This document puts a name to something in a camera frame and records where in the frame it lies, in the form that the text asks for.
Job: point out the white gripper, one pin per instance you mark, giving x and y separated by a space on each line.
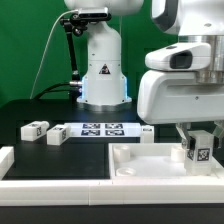
176 97

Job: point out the white square tabletop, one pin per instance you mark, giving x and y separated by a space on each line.
144 161

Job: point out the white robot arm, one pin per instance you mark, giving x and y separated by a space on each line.
193 21

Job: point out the white fiducial marker plate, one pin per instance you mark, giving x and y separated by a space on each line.
105 130

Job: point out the white U-shaped fence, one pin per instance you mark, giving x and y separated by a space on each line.
188 190

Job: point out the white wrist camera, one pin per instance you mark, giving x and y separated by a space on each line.
182 56

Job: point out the grey camera on mount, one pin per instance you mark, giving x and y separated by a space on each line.
94 14

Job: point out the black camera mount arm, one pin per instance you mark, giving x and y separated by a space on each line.
72 28

